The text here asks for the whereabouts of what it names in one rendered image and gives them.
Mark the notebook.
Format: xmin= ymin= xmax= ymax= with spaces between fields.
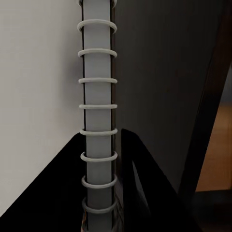
xmin=76 ymin=0 xmax=118 ymax=232

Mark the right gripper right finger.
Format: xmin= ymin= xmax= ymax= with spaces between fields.
xmin=121 ymin=129 xmax=203 ymax=232

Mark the keyboard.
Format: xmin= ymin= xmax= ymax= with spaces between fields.
xmin=115 ymin=173 xmax=125 ymax=232

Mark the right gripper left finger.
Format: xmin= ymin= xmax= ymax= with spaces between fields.
xmin=0 ymin=132 xmax=86 ymax=232

